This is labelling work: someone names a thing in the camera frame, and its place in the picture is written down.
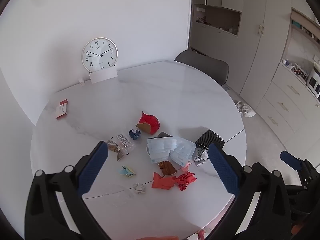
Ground white plastic bag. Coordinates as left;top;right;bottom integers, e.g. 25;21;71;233
236;101;257;118

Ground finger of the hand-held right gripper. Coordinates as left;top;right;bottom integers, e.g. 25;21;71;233
280;151;320;187

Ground round white wall clock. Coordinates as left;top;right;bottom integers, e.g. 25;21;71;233
81;37;118;72

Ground brown snack packet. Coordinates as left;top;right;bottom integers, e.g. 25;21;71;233
106;141;130;161

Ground crumpled blue paper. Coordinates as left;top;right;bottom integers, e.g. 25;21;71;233
128;128;142;140

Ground crumpled red wrapper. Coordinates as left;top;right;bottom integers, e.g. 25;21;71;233
175;171;197;191

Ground crumpled pastel paper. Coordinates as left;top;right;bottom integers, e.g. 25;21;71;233
118;165;137;178

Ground blue face mask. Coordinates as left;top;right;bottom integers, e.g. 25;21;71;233
146;136;181;164
168;138;197;167

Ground white card box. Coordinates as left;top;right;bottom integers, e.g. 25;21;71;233
89;69;118;84

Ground grey chair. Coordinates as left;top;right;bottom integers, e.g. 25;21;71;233
174;50;230;86

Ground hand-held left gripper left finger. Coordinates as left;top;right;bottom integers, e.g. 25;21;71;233
24;141;110;240

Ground brown wrapper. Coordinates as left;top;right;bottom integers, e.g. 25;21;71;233
157;161;177;176

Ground clear printed plastic packet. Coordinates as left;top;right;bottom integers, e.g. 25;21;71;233
109;133;135;153

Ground white countertop appliance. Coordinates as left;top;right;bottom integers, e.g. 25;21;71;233
306;66;320;94

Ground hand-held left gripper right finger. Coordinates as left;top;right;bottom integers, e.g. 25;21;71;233
207;142;292;240

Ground red and white small box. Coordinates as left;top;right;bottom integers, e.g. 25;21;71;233
55;99;69;120

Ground orange-red paper piece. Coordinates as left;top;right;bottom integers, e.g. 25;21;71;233
151;172;177;189

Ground beige drawer cabinet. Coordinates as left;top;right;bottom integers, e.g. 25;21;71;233
257;62;320;151

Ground crumpled foil ball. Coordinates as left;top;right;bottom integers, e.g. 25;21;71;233
193;148;209;167

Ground black spiky foam block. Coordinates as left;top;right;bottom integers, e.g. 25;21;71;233
195;129;225;149

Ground torn red cardboard piece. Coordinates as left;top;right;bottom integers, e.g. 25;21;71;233
135;111;160;134

